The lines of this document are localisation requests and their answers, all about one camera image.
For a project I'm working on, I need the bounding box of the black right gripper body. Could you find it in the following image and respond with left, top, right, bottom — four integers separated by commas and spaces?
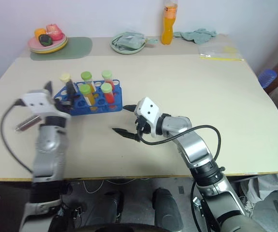
134, 115, 152, 142

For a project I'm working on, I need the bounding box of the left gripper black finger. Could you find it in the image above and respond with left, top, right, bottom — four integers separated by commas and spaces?
43, 81, 54, 99
65, 81, 78, 98

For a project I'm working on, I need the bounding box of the orange drink bottle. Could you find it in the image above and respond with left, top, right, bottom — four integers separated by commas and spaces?
161, 0, 179, 45

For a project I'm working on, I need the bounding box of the dark rounded shape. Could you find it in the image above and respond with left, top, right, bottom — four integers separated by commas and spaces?
151, 188, 183, 228

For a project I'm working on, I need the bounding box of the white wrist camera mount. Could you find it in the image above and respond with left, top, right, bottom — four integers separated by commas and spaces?
133, 97, 163, 138
20, 89, 58, 119

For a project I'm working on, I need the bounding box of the pink-red toy fruit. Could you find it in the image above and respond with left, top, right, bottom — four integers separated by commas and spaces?
45, 23, 65, 42

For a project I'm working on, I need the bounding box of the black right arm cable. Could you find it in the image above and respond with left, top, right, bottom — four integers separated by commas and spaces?
138, 125, 221, 160

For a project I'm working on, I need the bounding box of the green-capped red test tube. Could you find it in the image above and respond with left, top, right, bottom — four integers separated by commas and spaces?
101, 70, 115, 86
100, 82, 116, 105

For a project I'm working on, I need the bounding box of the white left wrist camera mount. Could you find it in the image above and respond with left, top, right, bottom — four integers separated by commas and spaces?
20, 89, 58, 119

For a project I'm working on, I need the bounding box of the yellow-green plate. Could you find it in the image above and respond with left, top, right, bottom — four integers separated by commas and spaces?
30, 36, 69, 55

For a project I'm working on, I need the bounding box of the cream-capped test tube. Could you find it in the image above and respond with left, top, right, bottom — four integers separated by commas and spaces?
59, 73, 76, 97

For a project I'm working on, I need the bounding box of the green table mat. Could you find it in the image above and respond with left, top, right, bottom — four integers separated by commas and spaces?
29, 36, 93, 61

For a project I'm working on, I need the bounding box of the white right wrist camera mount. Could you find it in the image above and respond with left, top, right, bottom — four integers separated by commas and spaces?
133, 97, 163, 138

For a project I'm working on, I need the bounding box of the green cloth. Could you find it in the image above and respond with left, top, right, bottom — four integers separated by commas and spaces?
173, 28, 218, 45

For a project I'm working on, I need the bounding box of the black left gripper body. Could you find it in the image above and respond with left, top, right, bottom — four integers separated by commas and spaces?
53, 95, 78, 115

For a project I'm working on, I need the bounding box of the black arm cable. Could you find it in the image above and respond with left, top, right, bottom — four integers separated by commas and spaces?
138, 125, 221, 160
0, 99, 34, 174

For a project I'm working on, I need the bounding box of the ribbed grey left wrist cylinder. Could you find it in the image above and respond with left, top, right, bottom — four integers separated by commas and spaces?
15, 115, 42, 132

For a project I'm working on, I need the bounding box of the blue test tube rack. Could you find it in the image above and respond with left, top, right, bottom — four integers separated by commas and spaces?
53, 79, 124, 116

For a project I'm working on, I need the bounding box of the clear plastic zip bag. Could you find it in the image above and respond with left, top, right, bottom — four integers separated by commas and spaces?
197, 44, 245, 61

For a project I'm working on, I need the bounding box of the white cable under table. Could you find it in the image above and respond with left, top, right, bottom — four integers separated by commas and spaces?
80, 178, 105, 194

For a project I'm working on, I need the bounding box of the blue ribbed plastic object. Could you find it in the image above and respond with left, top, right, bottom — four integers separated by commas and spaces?
258, 69, 278, 89

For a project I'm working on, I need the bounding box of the green-capped yellow test tube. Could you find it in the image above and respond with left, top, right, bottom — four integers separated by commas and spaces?
80, 71, 96, 94
78, 85, 97, 107

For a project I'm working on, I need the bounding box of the pale green plate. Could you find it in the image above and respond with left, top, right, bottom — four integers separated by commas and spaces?
110, 32, 146, 55

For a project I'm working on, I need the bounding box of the black and green toy fruit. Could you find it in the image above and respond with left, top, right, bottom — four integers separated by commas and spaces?
38, 34, 53, 47

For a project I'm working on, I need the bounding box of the pink plate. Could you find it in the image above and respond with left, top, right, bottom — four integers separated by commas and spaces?
28, 33, 67, 51

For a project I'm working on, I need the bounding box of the black right shoulder cable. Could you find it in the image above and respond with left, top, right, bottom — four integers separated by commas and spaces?
190, 180, 204, 232

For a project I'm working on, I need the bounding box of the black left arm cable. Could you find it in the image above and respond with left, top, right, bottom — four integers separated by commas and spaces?
0, 99, 34, 174

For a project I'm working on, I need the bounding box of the orange toy fruit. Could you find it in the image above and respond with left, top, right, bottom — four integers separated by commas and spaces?
34, 28, 47, 40

